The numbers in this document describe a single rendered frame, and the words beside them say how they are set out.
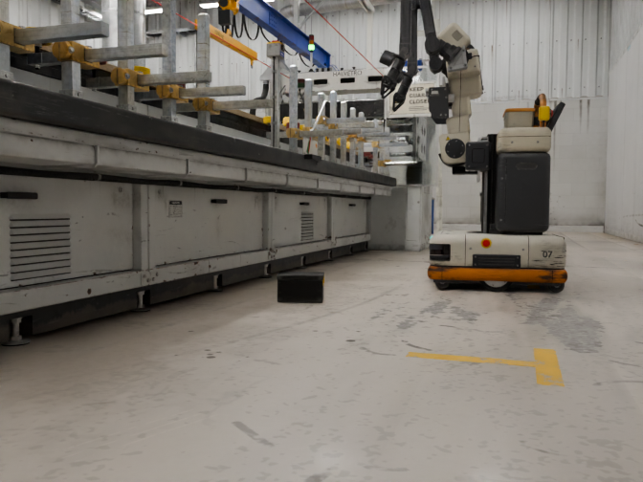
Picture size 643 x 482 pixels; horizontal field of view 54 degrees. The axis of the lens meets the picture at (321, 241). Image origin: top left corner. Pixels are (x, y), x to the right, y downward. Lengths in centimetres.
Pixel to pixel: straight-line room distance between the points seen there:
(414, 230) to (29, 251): 448
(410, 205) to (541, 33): 722
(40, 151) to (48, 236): 42
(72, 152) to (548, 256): 223
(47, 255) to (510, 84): 1107
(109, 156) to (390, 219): 450
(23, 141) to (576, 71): 1147
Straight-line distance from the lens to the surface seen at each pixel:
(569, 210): 1233
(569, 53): 1268
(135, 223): 249
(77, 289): 220
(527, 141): 325
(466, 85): 347
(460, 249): 319
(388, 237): 623
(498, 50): 1269
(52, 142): 182
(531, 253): 321
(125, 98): 206
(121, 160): 205
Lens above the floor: 41
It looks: 3 degrees down
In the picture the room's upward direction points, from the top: straight up
